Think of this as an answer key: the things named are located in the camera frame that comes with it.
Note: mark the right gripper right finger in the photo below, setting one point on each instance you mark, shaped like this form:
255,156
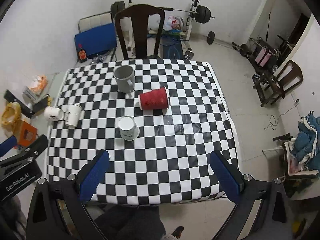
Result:
274,217

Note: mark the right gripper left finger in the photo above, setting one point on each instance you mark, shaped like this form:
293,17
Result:
57,209

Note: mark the white bamboo print paper cup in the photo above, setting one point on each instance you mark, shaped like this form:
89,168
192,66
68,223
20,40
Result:
129,130

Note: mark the white paper cup on floor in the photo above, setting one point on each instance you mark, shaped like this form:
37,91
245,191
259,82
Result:
53,114

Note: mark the white paper cup on table edge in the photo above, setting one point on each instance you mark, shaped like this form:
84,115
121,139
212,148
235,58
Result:
72,115

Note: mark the red ripple paper cup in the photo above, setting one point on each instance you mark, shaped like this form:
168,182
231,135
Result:
154,100

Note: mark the orange box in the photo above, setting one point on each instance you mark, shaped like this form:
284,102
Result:
26,134

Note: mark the yellow bag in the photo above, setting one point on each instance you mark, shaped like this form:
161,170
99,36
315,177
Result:
11,116

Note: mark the black long box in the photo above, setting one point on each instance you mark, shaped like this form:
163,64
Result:
9,97

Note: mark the blue clothes pile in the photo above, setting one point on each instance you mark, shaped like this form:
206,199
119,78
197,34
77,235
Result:
306,145

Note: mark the orange white packet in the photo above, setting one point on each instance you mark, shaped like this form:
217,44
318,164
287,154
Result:
36,87

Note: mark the dark wooden chair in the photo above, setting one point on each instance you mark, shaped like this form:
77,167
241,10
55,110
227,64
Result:
271,88
139,15

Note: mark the red label bottle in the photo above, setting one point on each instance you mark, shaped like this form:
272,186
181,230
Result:
81,54

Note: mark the black white checkered tablecloth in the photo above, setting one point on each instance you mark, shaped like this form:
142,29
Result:
169,161

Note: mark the grey ribbed plastic mug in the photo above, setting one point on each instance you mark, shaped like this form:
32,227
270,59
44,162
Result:
125,78

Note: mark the blue flat board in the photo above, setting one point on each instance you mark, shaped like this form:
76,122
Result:
96,40

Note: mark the white cushioned bench pad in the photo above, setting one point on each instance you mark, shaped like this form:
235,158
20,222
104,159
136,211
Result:
94,21

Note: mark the white red plastic bag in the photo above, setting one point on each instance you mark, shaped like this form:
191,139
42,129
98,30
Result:
173,23

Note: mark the white weight rack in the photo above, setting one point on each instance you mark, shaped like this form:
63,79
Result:
186,30

